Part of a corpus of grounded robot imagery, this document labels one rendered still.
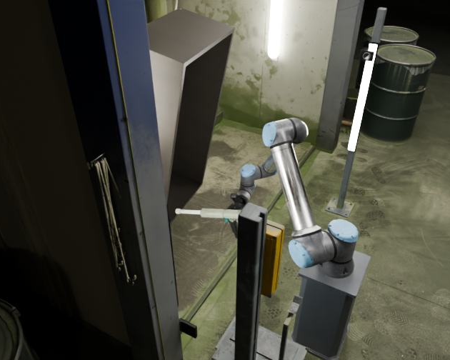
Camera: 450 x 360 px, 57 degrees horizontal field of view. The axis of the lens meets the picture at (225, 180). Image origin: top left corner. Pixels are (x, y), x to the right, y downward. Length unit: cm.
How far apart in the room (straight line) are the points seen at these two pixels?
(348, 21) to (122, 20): 289
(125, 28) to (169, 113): 95
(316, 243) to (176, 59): 108
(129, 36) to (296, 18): 291
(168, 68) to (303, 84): 236
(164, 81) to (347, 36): 222
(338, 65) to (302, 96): 47
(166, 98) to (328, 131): 249
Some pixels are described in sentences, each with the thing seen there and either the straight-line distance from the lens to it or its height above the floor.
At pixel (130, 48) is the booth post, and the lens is 125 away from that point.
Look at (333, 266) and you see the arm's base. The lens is 225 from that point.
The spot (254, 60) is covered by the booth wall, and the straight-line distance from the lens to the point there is 432.
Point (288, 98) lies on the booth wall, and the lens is 430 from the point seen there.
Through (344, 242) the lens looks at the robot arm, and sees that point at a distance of 213.
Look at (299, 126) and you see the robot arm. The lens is 213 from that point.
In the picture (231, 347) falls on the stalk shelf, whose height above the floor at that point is 79.
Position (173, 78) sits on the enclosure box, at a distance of 202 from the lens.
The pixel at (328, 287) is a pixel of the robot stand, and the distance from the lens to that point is 225.
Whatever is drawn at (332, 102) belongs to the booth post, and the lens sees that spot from 416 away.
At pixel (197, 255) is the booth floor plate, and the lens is 314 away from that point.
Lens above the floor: 233
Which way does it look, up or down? 37 degrees down
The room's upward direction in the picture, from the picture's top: straight up
